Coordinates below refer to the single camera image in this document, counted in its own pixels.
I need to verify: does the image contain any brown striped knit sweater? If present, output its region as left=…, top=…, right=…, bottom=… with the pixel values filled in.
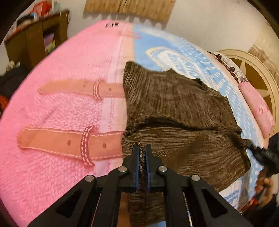
left=122, top=61, right=251, bottom=226

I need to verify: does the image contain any red gift box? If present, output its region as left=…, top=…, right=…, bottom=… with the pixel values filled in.
left=31, top=1, right=52, bottom=17

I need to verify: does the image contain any pink pillow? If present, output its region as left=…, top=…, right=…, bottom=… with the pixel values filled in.
left=238, top=82, right=274, bottom=139

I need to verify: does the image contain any black bag on floor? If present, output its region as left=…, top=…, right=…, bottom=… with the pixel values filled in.
left=0, top=66, right=30, bottom=100

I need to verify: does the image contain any brown wooden desk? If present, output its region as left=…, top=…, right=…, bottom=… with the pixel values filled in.
left=4, top=9, right=70, bottom=71

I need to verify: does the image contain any beige patterned curtain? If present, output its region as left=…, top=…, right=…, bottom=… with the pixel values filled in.
left=84, top=0, right=175, bottom=23

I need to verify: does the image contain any pink and blue blanket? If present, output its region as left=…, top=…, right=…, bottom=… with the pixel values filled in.
left=1, top=20, right=264, bottom=226

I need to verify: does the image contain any cream wooden headboard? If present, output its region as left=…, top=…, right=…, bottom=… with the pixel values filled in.
left=219, top=49, right=278, bottom=134

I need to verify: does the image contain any person's right hand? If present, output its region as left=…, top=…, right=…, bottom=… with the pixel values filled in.
left=255, top=169, right=274, bottom=208

